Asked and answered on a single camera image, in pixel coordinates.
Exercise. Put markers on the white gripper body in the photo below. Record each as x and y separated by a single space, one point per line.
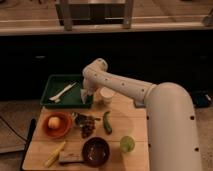
90 87

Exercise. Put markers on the blue towel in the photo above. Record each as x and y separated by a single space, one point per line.
84 95

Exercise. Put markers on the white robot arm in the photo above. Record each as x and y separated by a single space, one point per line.
173 143

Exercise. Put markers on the green plastic tray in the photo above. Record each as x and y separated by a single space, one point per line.
71 98

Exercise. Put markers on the white paper cup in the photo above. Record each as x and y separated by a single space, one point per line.
106 94

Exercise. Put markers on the green cucumber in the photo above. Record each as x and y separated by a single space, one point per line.
106 123

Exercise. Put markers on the white plastic utensil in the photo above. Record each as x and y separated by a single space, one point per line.
56 98

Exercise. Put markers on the bunch of dark grapes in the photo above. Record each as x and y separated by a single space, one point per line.
88 127

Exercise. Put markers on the orange bowl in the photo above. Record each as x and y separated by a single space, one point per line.
65 125

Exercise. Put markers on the yellow lemon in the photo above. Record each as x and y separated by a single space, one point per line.
54 122

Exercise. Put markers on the blue sponge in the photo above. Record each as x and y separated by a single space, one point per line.
139 104

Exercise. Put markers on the dark purple bowl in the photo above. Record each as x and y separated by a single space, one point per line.
95 152

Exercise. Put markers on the green plastic cup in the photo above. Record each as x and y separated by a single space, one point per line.
127 144

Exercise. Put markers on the white-legged table in background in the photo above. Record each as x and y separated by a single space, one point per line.
94 12

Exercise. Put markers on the yellow banana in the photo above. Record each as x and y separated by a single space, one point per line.
51 159

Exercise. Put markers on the grey block with handle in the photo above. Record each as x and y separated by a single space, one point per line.
66 158

